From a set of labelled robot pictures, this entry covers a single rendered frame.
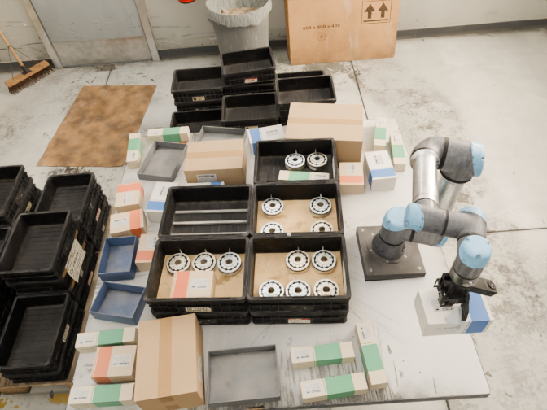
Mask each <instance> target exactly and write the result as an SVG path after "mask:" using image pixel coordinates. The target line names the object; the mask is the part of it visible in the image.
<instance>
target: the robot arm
mask: <svg viewBox="0 0 547 410"><path fill-rule="evenodd" d="M484 159H485V149H484V145H483V144H481V143H478V142H473V141H466V140H461V139H456V138H450V137H442V136H434V137H429V138H426V139H424V140H422V141H421V142H419V143H418V144H417V145H416V146H415V147H414V148H413V150H412V152H411V154H410V157H409V164H410V167H411V168H412V169H413V188H412V203H409V204H408V205H407V207H392V208H391V209H389V210H388V211H387V212H386V214H385V216H384V217H383V222H382V224H381V227H380V230H379V231H378V232H377V233H376V234H375V235H374V237H373V240H372V247H373V250H374V252H375V253H376V254H377V255H379V256H380V257H382V258H384V259H387V260H396V259H399V258H400V257H401V256H402V255H403V254H404V253H405V249H406V241H408V242H415V243H419V244H423V245H428V246H435V247H442V246H443V245H444V244H445V243H446V242H447V240H448V238H456V239H457V256H456V258H455V260H454V261H453V264H452V267H451V269H450V271H449V273H443V274H442V276H441V278H436V280H435V284H434V286H433V288H434V287H436V289H437V290H438V292H439V293H438V295H439V298H438V301H439V304H440V308H446V307H452V306H453V304H461V306H455V307H454V308H453V313H452V314H451V315H449V316H446V317H445V322H446V323H449V324H455V325H457V330H460V329H461V328H462V326H463V325H464V324H465V322H466V320H467V317H468V314H469V301H470V294H469V293H470V292H473V293H476V294H482V295H486V296H489V297H492V296H493V295H495V294H497V293H498V292H497V289H496V286H495V285H494V283H493V281H492V280H488V279H485V278H482V277H479V276H480V274H481V273H482V271H483V270H484V268H485V266H486V265H487V263H488V262H489V260H490V259H491V254H492V245H491V244H490V243H489V241H488V240H487V230H486V228H487V222H486V217H485V214H484V212H483V211H482V210H481V209H480V208H478V207H472V206H470V207H463V208H461V209H460V210H459V211H458V212H453V211H452V209H453V206H454V204H455V202H456V200H457V197H458V195H459V194H460V192H461V190H462V187H463V186H464V184H466V183H468V182H469V181H470V180H471V179H472V177H479V176H480V175H481V173H482V171H483V168H484ZM436 169H437V170H440V175H441V177H440V179H439V182H438V184H437V170H436ZM436 282H438V284H436ZM442 304H443V305H442Z"/></svg>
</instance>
